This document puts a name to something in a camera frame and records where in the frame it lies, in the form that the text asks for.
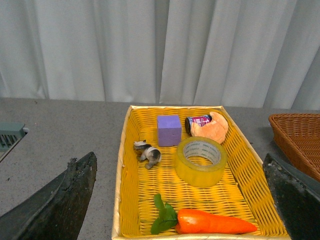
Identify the grey green vented box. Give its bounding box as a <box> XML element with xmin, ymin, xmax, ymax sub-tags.
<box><xmin>0</xmin><ymin>122</ymin><xmax>30</xmax><ymax>162</ymax></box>

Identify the clear yellowish tape roll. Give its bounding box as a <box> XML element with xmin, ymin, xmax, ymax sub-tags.
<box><xmin>174</xmin><ymin>137</ymin><xmax>228</xmax><ymax>188</ymax></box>

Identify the grey white toy animal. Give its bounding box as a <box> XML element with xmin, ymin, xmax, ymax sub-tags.
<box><xmin>133</xmin><ymin>140</ymin><xmax>162</xmax><ymax>170</ymax></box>

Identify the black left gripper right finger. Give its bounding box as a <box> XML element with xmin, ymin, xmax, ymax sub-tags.
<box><xmin>262</xmin><ymin>153</ymin><xmax>320</xmax><ymax>240</ymax></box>

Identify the white pleated curtain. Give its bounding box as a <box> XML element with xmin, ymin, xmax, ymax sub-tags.
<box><xmin>0</xmin><ymin>0</ymin><xmax>320</xmax><ymax>110</ymax></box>

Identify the purple foam block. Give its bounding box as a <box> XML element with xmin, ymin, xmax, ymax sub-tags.
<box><xmin>157</xmin><ymin>115</ymin><xmax>182</xmax><ymax>147</ymax></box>

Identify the yellow woven basket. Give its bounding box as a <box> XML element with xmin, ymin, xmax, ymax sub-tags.
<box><xmin>111</xmin><ymin>105</ymin><xmax>289</xmax><ymax>240</ymax></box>

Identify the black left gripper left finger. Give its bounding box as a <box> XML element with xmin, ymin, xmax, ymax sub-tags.
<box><xmin>0</xmin><ymin>152</ymin><xmax>97</xmax><ymax>240</ymax></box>

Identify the toy croissant bread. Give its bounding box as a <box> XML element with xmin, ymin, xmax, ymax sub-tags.
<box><xmin>190</xmin><ymin>111</ymin><xmax>229</xmax><ymax>144</ymax></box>

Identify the orange toy carrot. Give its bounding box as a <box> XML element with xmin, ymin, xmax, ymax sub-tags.
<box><xmin>150</xmin><ymin>193</ymin><xmax>258</xmax><ymax>235</ymax></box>

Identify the brown wicker basket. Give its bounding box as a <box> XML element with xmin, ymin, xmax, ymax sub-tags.
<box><xmin>268</xmin><ymin>113</ymin><xmax>320</xmax><ymax>181</ymax></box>

